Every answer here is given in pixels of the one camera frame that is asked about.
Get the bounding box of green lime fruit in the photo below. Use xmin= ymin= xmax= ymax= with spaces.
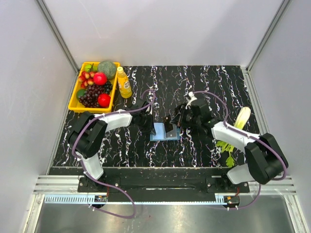
xmin=84 ymin=64 xmax=94 ymax=73

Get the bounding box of yellow juice bottle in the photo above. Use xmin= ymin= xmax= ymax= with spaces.
xmin=117 ymin=67 xmax=132 ymax=99

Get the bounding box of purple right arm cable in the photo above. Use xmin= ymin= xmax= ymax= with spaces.
xmin=188 ymin=91 xmax=289 ymax=210

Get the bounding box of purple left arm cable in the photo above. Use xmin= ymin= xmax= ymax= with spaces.
xmin=71 ymin=89 xmax=156 ymax=219

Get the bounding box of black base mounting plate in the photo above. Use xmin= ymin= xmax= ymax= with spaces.
xmin=77 ymin=166 xmax=250 ymax=195

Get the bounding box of green avocado fruit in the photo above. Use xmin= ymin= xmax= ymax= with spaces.
xmin=76 ymin=89 xmax=86 ymax=100

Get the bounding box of small red fruit cluster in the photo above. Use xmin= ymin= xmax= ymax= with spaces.
xmin=78 ymin=71 xmax=95 ymax=89

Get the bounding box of black credit card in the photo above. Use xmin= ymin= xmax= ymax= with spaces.
xmin=163 ymin=115 xmax=173 ymax=133
xmin=166 ymin=129 xmax=178 ymax=140

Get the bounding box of white celery stalk with leaves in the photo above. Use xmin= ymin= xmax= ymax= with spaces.
xmin=216 ymin=107 xmax=251 ymax=167

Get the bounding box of blue card holder wallet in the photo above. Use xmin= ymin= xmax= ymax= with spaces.
xmin=150 ymin=123 xmax=180 ymax=141

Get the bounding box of red apple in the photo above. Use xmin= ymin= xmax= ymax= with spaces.
xmin=97 ymin=94 xmax=111 ymax=108

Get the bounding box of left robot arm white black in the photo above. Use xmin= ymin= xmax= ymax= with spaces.
xmin=68 ymin=100 xmax=156 ymax=192

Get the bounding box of green melon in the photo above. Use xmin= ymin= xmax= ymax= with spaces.
xmin=97 ymin=61 xmax=117 ymax=80

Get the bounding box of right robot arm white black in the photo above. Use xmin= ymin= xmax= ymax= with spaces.
xmin=171 ymin=99 xmax=289 ymax=192

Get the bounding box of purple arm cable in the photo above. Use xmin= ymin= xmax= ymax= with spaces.
xmin=188 ymin=91 xmax=289 ymax=210
xmin=71 ymin=89 xmax=156 ymax=219

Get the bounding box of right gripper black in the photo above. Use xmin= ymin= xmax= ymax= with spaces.
xmin=170 ymin=106 xmax=201 ymax=128

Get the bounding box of dark purple grape bunch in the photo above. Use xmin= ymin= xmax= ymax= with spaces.
xmin=78 ymin=81 xmax=113 ymax=108

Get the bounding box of yellow plastic tray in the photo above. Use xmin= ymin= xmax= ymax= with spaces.
xmin=68 ymin=61 xmax=120 ymax=114

